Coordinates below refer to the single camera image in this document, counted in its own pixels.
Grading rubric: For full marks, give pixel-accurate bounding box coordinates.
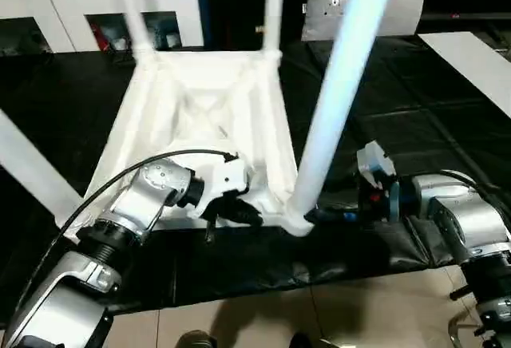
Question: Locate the white plastic table leg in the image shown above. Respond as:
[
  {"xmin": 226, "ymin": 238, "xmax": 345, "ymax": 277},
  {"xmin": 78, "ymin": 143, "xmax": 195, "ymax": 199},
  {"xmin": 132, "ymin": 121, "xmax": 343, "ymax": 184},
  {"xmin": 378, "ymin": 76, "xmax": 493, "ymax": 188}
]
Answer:
[
  {"xmin": 108, "ymin": 0, "xmax": 160, "ymax": 66},
  {"xmin": 283, "ymin": 0, "xmax": 400, "ymax": 231},
  {"xmin": 0, "ymin": 109, "xmax": 85, "ymax": 223},
  {"xmin": 262, "ymin": 0, "xmax": 287, "ymax": 58}
]

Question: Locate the black work mat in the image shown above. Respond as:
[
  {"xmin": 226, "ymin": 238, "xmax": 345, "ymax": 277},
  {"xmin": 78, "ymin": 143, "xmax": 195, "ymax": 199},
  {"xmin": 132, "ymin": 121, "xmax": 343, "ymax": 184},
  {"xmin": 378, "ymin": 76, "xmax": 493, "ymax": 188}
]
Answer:
[{"xmin": 0, "ymin": 37, "xmax": 511, "ymax": 317}]

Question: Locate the black left robot foot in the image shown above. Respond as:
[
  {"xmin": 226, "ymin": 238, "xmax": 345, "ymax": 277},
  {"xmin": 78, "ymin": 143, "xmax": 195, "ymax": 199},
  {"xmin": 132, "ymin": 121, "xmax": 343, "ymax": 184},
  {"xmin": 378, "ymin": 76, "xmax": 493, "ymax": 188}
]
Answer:
[{"xmin": 176, "ymin": 330, "xmax": 218, "ymax": 348}]

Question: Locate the white flat panel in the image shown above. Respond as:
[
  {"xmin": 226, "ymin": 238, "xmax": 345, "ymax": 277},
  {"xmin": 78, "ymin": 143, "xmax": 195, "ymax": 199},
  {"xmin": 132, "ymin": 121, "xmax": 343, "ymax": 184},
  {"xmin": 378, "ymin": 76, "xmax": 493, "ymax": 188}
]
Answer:
[{"xmin": 419, "ymin": 33, "xmax": 511, "ymax": 119}]

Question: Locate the grey pillow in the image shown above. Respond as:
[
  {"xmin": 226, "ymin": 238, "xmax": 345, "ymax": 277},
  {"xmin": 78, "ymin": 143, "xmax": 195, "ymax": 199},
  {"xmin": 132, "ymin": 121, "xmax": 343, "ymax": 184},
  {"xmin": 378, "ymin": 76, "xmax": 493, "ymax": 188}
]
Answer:
[{"xmin": 303, "ymin": 0, "xmax": 426, "ymax": 42}]

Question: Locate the white cabinet with glass doors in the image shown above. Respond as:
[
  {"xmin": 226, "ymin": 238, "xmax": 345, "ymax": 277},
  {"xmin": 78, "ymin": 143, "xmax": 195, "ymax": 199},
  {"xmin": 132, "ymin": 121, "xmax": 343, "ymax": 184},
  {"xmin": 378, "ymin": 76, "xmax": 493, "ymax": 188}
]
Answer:
[{"xmin": 0, "ymin": 0, "xmax": 205, "ymax": 55}]

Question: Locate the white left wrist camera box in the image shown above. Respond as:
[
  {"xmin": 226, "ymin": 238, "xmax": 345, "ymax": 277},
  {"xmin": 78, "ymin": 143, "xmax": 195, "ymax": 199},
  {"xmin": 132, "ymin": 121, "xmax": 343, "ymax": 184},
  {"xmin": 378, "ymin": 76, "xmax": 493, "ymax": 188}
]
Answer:
[{"xmin": 192, "ymin": 155, "xmax": 253, "ymax": 221}]

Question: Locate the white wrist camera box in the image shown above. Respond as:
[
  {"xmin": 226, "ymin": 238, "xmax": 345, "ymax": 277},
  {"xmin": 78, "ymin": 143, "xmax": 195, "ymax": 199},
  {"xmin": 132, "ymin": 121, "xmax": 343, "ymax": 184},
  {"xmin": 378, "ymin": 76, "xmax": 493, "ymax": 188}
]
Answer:
[
  {"xmin": 355, "ymin": 142, "xmax": 398, "ymax": 202},
  {"xmin": 192, "ymin": 155, "xmax": 253, "ymax": 221}
]

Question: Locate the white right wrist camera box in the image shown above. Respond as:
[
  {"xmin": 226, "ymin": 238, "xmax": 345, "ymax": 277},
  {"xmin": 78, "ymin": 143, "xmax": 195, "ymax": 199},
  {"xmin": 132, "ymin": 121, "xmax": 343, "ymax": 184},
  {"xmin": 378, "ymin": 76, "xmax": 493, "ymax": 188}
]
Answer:
[{"xmin": 355, "ymin": 142, "xmax": 398, "ymax": 202}]

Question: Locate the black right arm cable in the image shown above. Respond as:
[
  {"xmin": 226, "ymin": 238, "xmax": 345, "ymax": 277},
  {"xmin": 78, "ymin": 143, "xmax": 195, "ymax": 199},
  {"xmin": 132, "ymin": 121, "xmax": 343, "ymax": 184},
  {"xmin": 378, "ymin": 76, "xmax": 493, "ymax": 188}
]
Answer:
[{"xmin": 435, "ymin": 170, "xmax": 501, "ymax": 205}]

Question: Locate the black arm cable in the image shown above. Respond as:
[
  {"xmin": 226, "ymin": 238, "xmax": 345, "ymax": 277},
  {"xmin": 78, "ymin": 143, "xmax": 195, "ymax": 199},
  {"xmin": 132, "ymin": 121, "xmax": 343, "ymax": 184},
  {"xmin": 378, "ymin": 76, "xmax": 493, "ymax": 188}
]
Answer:
[
  {"xmin": 0, "ymin": 150, "xmax": 239, "ymax": 318},
  {"xmin": 435, "ymin": 170, "xmax": 501, "ymax": 205}
]

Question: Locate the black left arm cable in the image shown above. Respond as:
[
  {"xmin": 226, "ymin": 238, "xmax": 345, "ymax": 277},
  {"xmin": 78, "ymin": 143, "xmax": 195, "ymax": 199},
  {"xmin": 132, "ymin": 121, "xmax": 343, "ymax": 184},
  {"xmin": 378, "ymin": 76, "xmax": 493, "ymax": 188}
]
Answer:
[{"xmin": 0, "ymin": 150, "xmax": 239, "ymax": 318}]

